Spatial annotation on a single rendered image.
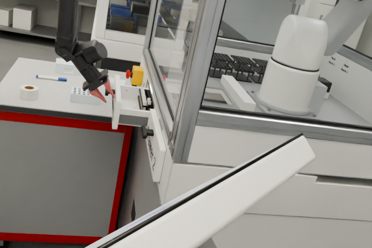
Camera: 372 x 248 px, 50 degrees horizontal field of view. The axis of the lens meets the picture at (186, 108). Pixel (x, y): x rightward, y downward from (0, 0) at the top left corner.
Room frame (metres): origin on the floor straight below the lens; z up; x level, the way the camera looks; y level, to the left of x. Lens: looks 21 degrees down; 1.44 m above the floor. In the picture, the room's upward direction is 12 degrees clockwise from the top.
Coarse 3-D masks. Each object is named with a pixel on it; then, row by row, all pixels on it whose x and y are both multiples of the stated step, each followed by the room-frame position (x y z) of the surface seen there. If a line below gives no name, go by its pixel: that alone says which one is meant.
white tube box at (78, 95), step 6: (72, 90) 1.60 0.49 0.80; (78, 90) 1.62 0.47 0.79; (72, 96) 1.56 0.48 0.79; (78, 96) 1.57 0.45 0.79; (84, 96) 1.58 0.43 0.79; (90, 96) 1.59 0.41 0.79; (78, 102) 1.57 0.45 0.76; (84, 102) 1.58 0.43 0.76; (90, 102) 1.59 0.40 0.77; (96, 102) 1.59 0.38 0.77
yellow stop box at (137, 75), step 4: (136, 68) 1.75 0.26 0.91; (140, 68) 1.76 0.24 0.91; (132, 72) 1.75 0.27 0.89; (136, 72) 1.72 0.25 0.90; (140, 72) 1.72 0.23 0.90; (132, 76) 1.73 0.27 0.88; (136, 76) 1.72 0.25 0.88; (140, 76) 1.72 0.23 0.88; (132, 80) 1.72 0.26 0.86; (136, 80) 1.72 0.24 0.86; (140, 80) 1.73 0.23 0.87; (132, 84) 1.72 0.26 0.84; (136, 84) 1.72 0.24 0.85; (140, 84) 1.73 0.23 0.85
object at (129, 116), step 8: (128, 88) 1.54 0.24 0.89; (136, 88) 1.54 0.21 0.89; (144, 88) 1.56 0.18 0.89; (128, 96) 1.54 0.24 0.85; (136, 96) 1.54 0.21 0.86; (128, 104) 1.49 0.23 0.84; (136, 104) 1.51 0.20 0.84; (120, 112) 1.29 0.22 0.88; (128, 112) 1.30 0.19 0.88; (136, 112) 1.31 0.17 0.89; (144, 112) 1.31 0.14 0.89; (120, 120) 1.29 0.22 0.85; (128, 120) 1.30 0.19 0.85; (136, 120) 1.31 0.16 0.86; (144, 120) 1.31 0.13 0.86
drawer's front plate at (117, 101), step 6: (114, 84) 1.51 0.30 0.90; (120, 90) 1.38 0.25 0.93; (120, 96) 1.32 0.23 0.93; (114, 102) 1.36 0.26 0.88; (120, 102) 1.27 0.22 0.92; (114, 108) 1.31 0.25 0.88; (120, 108) 1.28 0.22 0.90; (114, 114) 1.27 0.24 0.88; (114, 120) 1.27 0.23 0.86; (114, 126) 1.27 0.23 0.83
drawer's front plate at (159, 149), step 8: (152, 112) 1.24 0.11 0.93; (152, 120) 1.19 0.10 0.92; (152, 128) 1.16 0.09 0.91; (160, 128) 1.13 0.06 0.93; (152, 136) 1.14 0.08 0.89; (160, 136) 1.07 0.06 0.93; (152, 144) 1.11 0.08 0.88; (160, 144) 1.02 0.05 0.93; (152, 152) 1.09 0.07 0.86; (160, 152) 0.99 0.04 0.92; (152, 160) 1.07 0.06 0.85; (160, 160) 1.00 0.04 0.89; (152, 168) 1.04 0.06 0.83; (160, 168) 1.00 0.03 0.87; (152, 176) 1.02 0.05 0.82; (160, 176) 1.00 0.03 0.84
